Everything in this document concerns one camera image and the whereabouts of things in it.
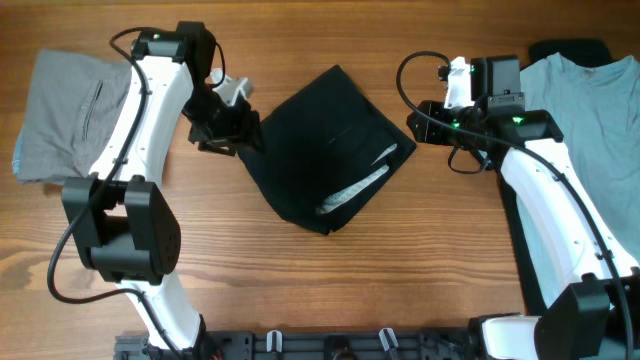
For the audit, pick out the black garment under t-shirt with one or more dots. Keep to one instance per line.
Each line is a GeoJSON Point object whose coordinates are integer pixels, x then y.
{"type": "Point", "coordinates": [589, 53]}

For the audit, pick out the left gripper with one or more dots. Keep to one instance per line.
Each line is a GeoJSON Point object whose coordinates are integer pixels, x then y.
{"type": "Point", "coordinates": [240, 129]}

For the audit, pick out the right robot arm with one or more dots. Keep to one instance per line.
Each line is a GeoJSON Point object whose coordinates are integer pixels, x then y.
{"type": "Point", "coordinates": [593, 312]}

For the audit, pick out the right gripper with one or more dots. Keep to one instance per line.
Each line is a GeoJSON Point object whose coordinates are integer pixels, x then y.
{"type": "Point", "coordinates": [427, 131]}

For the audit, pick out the folded grey shorts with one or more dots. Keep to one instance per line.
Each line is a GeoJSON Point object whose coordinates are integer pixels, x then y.
{"type": "Point", "coordinates": [73, 105]}

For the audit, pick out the black shorts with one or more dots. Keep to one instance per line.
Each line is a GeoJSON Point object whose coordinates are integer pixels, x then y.
{"type": "Point", "coordinates": [328, 151]}

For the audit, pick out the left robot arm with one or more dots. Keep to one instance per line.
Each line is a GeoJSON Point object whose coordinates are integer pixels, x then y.
{"type": "Point", "coordinates": [121, 224]}

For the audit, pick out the light blue t-shirt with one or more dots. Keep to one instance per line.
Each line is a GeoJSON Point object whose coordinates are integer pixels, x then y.
{"type": "Point", "coordinates": [597, 110]}

